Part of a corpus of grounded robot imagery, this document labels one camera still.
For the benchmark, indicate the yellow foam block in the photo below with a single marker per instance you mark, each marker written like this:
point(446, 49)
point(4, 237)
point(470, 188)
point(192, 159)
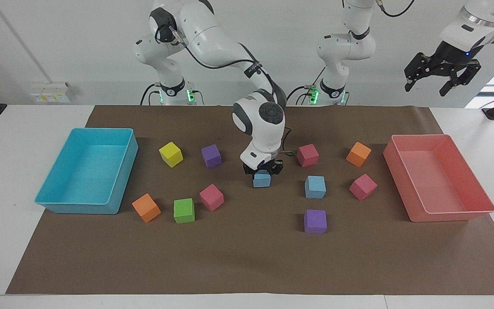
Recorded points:
point(171, 154)

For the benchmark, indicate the purple foam block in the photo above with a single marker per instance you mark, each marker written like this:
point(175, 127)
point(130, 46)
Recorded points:
point(211, 156)
point(315, 222)

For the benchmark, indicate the blue plastic bin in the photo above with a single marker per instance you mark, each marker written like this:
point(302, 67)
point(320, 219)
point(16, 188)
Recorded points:
point(86, 171)

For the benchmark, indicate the blue foam block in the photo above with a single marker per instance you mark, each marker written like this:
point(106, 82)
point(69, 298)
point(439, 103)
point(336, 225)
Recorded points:
point(262, 179)
point(315, 187)

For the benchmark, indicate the orange foam block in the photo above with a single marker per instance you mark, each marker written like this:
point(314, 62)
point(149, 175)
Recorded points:
point(146, 208)
point(358, 154)

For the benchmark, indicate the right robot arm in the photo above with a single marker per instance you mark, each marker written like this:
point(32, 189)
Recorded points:
point(212, 36)

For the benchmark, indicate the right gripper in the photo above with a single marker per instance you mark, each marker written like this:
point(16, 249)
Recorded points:
point(267, 164)

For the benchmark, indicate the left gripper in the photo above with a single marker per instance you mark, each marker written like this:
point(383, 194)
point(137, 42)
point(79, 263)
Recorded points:
point(459, 53)

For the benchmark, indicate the pink plastic bin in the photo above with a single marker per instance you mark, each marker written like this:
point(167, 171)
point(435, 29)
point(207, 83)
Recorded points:
point(438, 178)

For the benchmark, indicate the green foam block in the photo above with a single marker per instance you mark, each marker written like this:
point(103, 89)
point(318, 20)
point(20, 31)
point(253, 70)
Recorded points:
point(184, 211)

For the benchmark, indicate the pink foam block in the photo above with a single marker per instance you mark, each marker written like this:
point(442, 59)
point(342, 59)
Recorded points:
point(307, 155)
point(211, 198)
point(363, 187)

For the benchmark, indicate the white wall socket box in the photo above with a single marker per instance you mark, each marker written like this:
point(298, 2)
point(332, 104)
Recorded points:
point(51, 92)

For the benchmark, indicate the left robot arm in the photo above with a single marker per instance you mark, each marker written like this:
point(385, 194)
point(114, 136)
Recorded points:
point(345, 47)

